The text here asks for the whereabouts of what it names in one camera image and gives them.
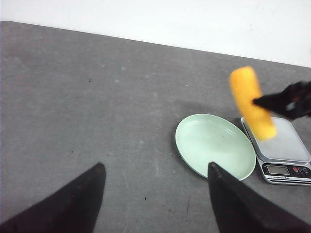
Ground silver digital kitchen scale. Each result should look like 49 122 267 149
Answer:
241 117 311 186

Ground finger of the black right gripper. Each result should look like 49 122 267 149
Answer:
208 162 311 233

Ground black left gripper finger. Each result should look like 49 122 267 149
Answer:
0 163 106 233

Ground yellow corn cob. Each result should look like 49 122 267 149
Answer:
229 67 277 141

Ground black right claw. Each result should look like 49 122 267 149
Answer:
253 81 311 120

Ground light green plate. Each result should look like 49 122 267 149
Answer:
175 114 256 181

